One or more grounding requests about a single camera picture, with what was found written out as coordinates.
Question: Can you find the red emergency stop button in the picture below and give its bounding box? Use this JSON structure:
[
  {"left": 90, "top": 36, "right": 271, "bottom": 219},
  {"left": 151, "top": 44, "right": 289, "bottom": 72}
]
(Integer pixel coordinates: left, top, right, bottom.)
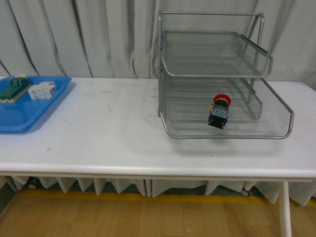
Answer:
[{"left": 208, "top": 94, "right": 232, "bottom": 129}]

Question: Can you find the silver mesh tray rack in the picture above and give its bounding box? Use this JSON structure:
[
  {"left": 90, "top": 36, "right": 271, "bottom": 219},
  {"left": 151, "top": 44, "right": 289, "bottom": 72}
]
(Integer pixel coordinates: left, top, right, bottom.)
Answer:
[{"left": 158, "top": 11, "right": 294, "bottom": 139}]

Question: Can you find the right caster wheel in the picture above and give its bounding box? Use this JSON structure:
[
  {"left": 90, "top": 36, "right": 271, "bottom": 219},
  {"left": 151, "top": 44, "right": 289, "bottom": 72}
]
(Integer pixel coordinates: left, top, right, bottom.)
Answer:
[{"left": 240, "top": 189, "right": 251, "bottom": 197}]

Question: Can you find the caster wheel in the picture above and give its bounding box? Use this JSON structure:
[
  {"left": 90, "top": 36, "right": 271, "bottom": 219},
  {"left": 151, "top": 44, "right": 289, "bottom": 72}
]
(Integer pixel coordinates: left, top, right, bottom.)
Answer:
[
  {"left": 27, "top": 177, "right": 40, "bottom": 190},
  {"left": 240, "top": 189, "right": 251, "bottom": 197}
]

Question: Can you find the white circuit breaker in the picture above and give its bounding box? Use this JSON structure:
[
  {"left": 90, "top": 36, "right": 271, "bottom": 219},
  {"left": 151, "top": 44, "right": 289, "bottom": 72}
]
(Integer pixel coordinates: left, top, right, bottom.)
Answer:
[{"left": 28, "top": 81, "right": 57, "bottom": 100}]

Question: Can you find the white curtain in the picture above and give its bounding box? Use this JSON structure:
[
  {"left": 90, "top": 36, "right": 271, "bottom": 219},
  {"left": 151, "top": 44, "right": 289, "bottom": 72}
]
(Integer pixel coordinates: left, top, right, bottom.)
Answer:
[{"left": 0, "top": 0, "right": 316, "bottom": 87}]

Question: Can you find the blue plastic tray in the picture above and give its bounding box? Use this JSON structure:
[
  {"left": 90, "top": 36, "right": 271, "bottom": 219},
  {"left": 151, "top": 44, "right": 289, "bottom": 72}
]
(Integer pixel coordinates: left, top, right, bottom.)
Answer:
[{"left": 0, "top": 76, "right": 72, "bottom": 133}]

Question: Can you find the left caster wheel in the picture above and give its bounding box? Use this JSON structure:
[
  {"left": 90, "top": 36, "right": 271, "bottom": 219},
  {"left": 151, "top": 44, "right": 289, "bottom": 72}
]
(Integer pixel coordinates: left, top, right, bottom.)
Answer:
[{"left": 27, "top": 177, "right": 40, "bottom": 190}]

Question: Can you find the white table leg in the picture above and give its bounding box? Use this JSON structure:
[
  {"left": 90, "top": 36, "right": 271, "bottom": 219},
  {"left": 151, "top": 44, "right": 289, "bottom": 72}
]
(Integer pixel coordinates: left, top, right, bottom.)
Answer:
[{"left": 278, "top": 182, "right": 292, "bottom": 237}]

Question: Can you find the green knife switch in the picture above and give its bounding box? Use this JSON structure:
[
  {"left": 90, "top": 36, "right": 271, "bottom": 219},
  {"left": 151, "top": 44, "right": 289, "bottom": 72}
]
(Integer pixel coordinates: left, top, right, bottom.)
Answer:
[{"left": 0, "top": 75, "right": 32, "bottom": 103}]

